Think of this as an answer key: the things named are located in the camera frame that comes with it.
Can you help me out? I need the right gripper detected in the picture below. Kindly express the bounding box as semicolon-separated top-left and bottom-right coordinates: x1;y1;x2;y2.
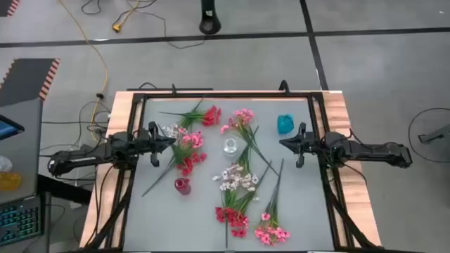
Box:
279;122;326;169

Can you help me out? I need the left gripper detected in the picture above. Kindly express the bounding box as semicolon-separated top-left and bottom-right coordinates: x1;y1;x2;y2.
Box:
139;121;176;169

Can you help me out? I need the red artificial flower bunch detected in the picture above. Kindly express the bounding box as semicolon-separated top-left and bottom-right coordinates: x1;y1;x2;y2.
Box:
157;123;208;177
214;162;272;239
158;104;222;129

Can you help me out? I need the blue glass vase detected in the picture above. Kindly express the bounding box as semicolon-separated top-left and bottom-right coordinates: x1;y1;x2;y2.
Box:
276;112;295;136

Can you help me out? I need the red ribbed glass vase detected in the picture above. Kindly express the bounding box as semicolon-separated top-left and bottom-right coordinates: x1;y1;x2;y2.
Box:
174;177;193;196

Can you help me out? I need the clear glass vase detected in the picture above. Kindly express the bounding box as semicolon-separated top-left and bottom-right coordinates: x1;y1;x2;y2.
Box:
223;138;239;158

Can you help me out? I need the black round stand base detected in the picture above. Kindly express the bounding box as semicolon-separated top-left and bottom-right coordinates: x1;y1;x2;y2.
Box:
198;0;222;35

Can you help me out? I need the grey desk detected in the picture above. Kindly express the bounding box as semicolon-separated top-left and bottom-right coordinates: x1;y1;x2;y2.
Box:
0;98;44;207

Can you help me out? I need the grey floor stand foot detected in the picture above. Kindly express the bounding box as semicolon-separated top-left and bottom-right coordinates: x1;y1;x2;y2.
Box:
418;124;450;144

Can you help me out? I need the large black striped-edge floor mat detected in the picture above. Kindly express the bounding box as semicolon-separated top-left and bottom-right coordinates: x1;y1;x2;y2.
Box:
0;58;61;108

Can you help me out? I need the small monitor screen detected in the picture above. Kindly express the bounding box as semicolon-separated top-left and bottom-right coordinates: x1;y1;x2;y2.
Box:
0;114;25;141

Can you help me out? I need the yellow bowl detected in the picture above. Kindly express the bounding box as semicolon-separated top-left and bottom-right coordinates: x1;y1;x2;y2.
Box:
0;171;23;193

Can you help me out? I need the clear plastic cup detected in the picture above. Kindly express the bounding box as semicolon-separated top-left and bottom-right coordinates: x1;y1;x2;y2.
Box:
0;155;13;173

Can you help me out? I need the backlit keyboard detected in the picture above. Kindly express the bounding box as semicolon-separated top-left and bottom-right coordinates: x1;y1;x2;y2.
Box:
0;195;45;247

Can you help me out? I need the small black striped-edge floor mat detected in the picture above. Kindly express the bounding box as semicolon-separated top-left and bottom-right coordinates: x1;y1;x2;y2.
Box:
0;0;21;18

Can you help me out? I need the yellow extension cord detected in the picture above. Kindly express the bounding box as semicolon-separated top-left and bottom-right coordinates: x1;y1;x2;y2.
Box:
58;0;109;141

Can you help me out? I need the black looped floor cable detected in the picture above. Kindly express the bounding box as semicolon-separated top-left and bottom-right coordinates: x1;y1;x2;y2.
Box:
407;107;450;164

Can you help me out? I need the yellow plug cable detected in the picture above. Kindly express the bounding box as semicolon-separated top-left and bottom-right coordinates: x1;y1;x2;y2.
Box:
111;0;141;34

